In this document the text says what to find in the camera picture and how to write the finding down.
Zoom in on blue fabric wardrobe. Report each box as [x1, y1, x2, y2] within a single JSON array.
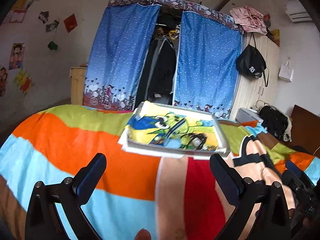
[[82, 0, 244, 120]]

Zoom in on dark hanging clothes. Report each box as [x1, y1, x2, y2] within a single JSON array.
[[136, 14, 180, 105]]

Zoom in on white tray box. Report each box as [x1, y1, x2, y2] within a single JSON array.
[[120, 100, 232, 161]]

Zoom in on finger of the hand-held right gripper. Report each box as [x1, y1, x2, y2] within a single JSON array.
[[282, 170, 302, 193], [285, 160, 315, 188]]

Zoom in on white air conditioner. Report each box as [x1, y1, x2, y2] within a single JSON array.
[[284, 4, 313, 23]]

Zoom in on yellow printed cloth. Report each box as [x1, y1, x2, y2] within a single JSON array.
[[125, 101, 224, 153]]

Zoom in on white paper bag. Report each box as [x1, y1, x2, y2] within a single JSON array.
[[279, 60, 293, 82]]

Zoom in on black drawstring bag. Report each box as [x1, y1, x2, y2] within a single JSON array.
[[236, 34, 268, 87]]

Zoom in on group of paper certificates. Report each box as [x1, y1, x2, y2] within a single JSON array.
[[7, 0, 34, 24]]

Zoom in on small photo print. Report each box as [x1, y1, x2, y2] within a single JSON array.
[[38, 11, 50, 24], [46, 19, 60, 33]]

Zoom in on black backpack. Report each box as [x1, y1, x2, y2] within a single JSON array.
[[259, 105, 289, 140]]

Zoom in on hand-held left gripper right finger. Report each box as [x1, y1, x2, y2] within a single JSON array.
[[209, 153, 292, 240]]

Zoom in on cartoon boy poster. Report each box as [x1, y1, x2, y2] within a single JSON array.
[[9, 42, 26, 70]]

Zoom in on yellow bear poster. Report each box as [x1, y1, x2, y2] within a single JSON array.
[[14, 70, 34, 95]]

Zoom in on small wooden cabinet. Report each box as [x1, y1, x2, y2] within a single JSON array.
[[70, 65, 88, 105]]

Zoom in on colourful striped blanket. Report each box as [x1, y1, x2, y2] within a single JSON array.
[[0, 104, 320, 240]]

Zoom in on light wooden wardrobe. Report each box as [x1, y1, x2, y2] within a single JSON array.
[[229, 31, 280, 122]]

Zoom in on cream cloth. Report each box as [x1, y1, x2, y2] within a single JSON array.
[[284, 116, 293, 142]]

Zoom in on brown wooden headboard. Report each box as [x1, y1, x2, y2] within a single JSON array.
[[290, 104, 320, 155]]

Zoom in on red diamond paper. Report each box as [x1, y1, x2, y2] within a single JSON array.
[[63, 14, 76, 33]]

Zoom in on pink clothes pile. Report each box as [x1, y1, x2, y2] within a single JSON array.
[[229, 5, 268, 35]]

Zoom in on cartoon family poster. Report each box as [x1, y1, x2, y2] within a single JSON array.
[[0, 66, 8, 97]]

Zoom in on blue wrist watch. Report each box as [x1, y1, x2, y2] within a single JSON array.
[[161, 118, 188, 148]]

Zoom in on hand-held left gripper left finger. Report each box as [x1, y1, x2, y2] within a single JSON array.
[[25, 153, 107, 240]]

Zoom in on white flat box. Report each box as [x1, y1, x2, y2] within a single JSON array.
[[235, 107, 262, 123]]

